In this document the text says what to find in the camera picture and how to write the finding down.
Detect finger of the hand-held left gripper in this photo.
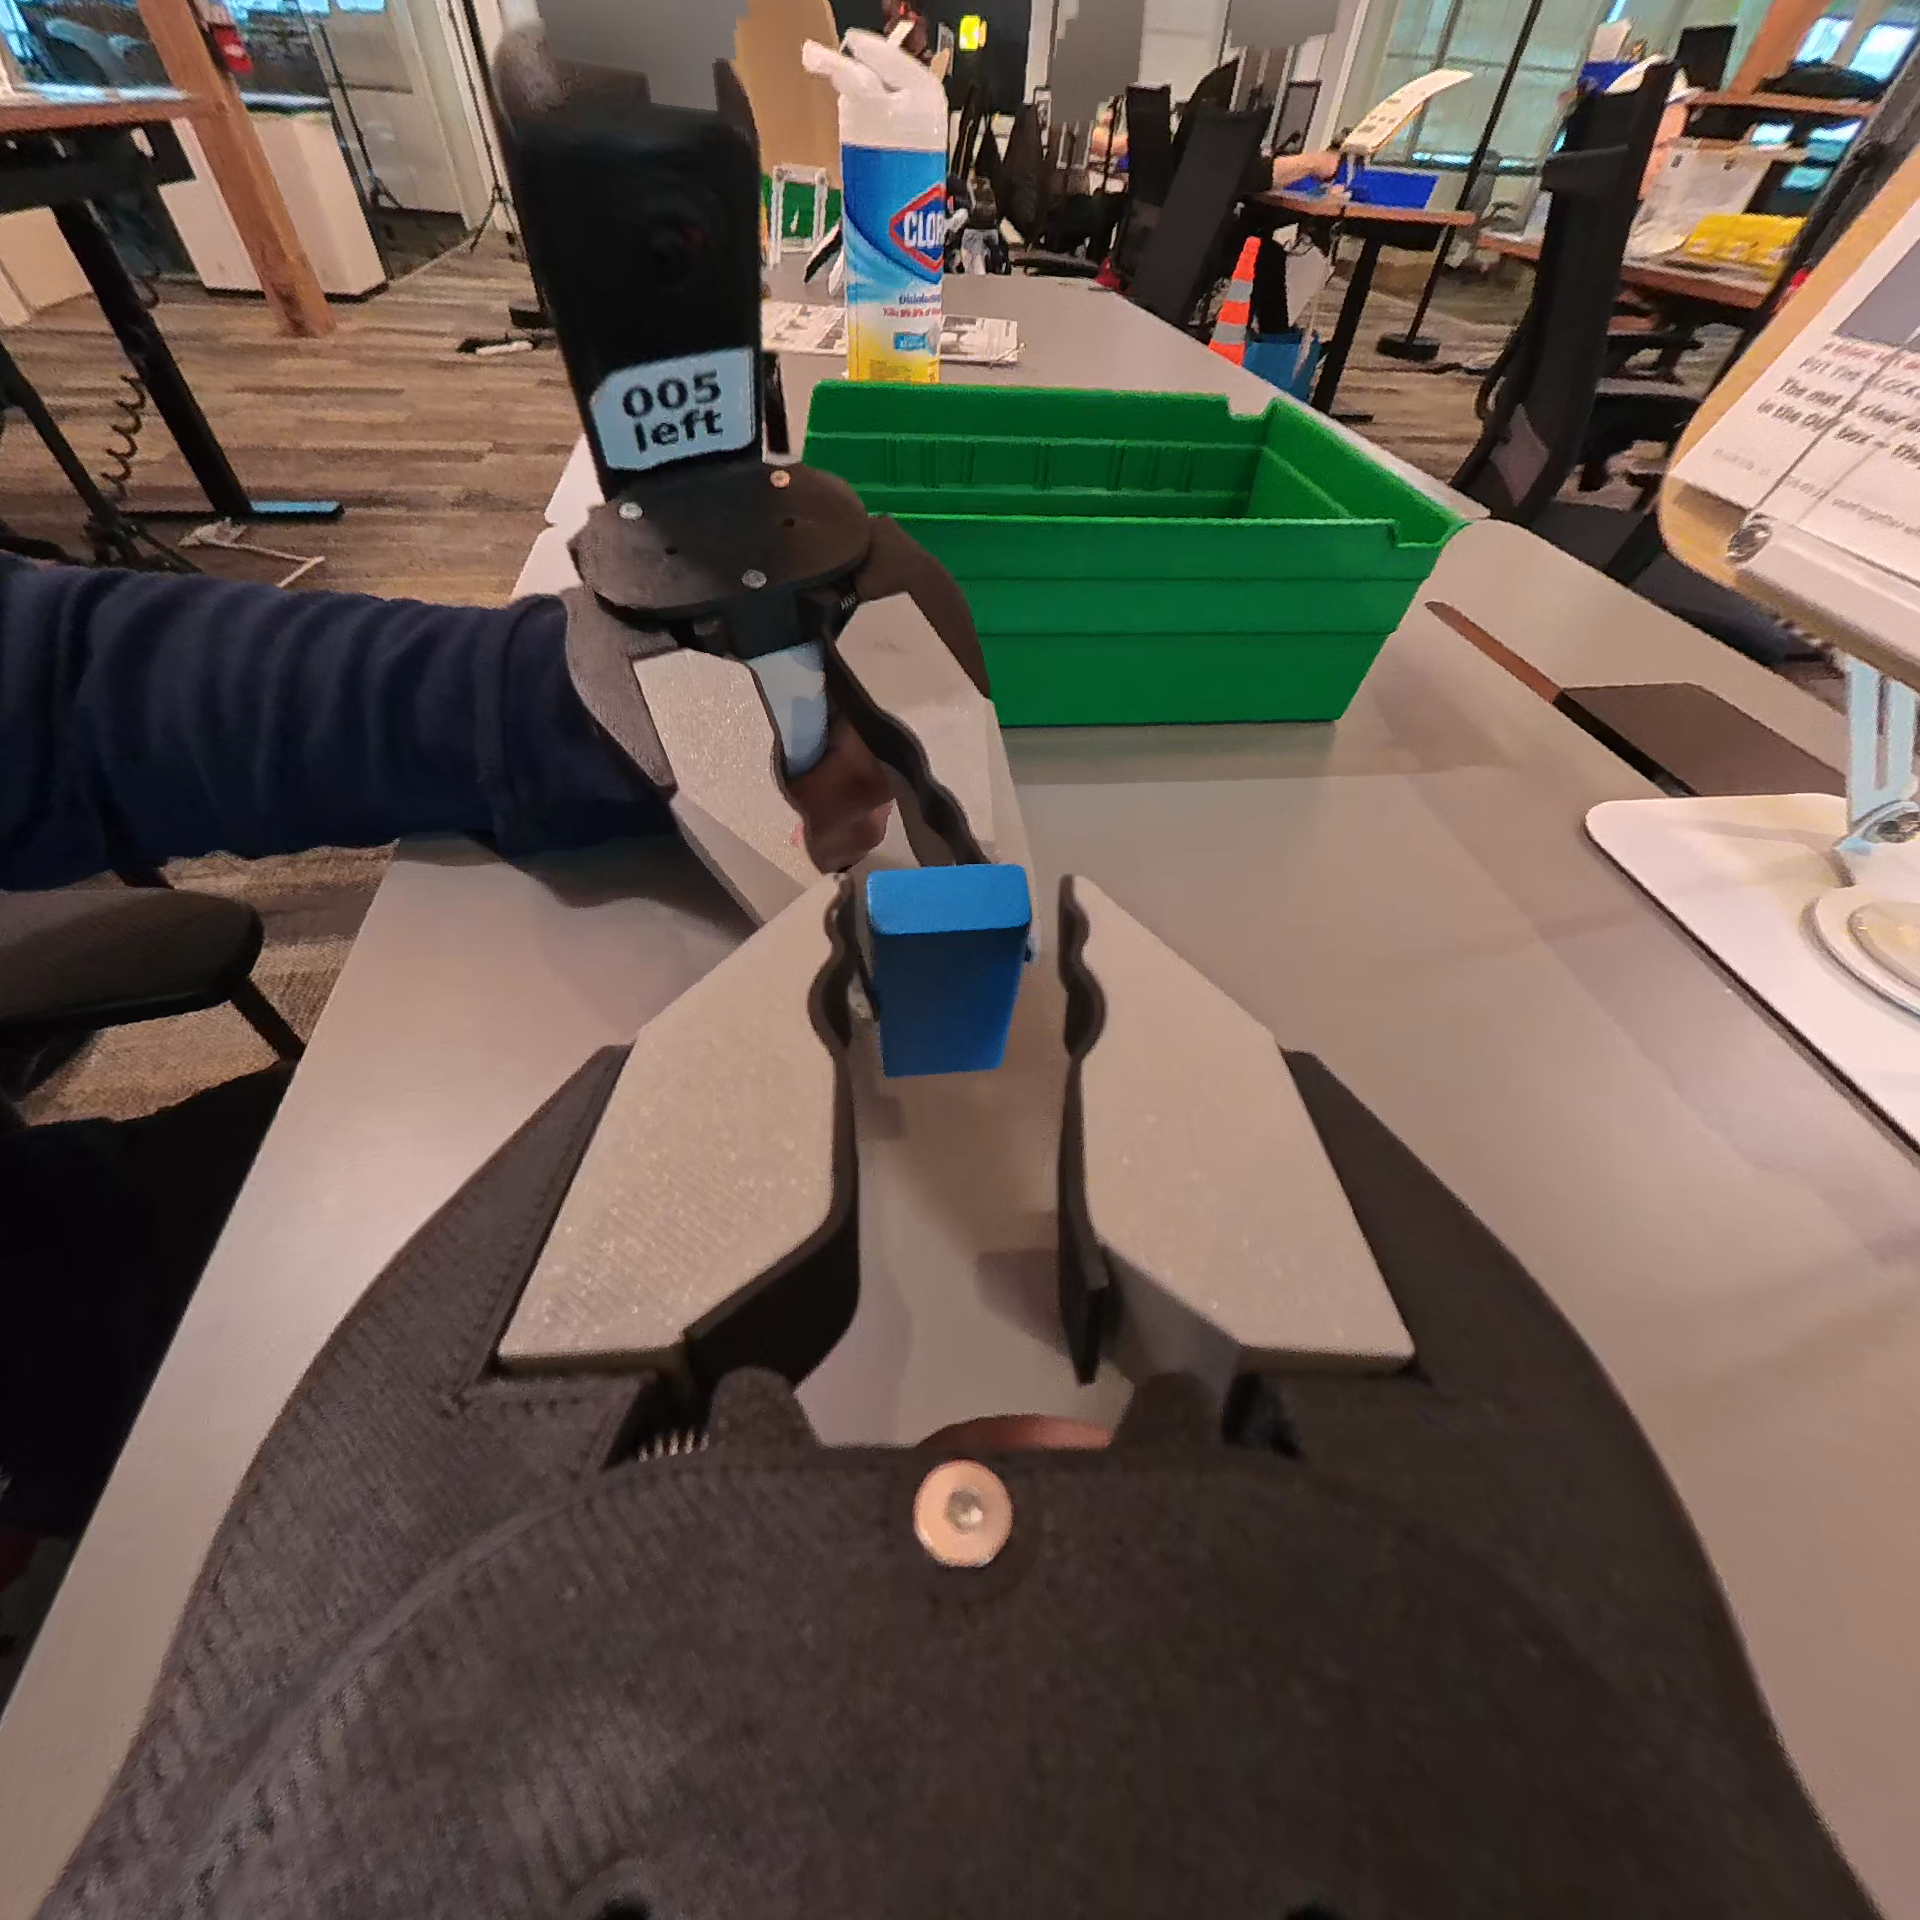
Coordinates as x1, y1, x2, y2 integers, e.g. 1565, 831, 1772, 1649
631, 653, 846, 928
822, 592, 1040, 966

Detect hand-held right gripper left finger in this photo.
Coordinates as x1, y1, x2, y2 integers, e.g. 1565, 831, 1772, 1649
493, 875, 865, 1412

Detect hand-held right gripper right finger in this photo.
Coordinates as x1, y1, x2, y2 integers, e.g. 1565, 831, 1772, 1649
1054, 874, 1419, 1430

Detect green plastic bin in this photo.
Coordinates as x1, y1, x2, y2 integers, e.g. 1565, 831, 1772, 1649
802, 378, 1473, 730

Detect blue rectangular wooden block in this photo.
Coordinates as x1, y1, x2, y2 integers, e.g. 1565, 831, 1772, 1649
863, 863, 1038, 1079

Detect person's left forearm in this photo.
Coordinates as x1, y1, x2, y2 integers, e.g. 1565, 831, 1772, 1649
0, 551, 679, 889

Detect person's left hand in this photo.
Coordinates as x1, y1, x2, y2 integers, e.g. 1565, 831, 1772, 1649
784, 732, 901, 877

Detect printed paper sheets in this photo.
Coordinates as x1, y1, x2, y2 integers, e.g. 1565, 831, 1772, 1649
763, 299, 1023, 365

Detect brown cardboard sheet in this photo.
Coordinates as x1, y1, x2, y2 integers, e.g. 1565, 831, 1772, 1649
735, 0, 846, 180

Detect white disinfectant spray bottle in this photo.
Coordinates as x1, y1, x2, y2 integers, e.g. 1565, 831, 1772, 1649
802, 25, 950, 384

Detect white cabinet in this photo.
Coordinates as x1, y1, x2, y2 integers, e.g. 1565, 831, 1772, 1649
156, 112, 391, 298

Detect black office chair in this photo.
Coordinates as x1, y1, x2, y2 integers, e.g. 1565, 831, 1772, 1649
1124, 81, 1278, 323
1452, 60, 1705, 587
0, 887, 311, 1090

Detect white document stand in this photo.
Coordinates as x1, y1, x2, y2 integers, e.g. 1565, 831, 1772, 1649
1587, 509, 1920, 1157

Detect black pole stand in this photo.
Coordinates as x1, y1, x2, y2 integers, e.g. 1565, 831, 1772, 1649
1377, 0, 1549, 365

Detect dark rectangular mat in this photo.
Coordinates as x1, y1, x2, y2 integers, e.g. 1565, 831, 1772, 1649
1553, 681, 1849, 798

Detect wooden top background table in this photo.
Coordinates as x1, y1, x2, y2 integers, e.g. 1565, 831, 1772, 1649
1252, 185, 1480, 426

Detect background document stand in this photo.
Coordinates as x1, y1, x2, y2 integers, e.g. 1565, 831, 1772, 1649
1338, 65, 1476, 159

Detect printed instruction sheet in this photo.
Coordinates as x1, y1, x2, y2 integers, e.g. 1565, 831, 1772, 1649
1672, 194, 1920, 557

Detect wooden post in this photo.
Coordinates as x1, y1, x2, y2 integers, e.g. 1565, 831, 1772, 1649
139, 0, 336, 339

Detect black standing desk frame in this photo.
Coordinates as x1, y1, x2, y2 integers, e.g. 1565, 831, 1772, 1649
0, 89, 349, 530

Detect black coiled cable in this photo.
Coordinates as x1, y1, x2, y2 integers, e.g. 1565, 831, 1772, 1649
93, 365, 156, 520

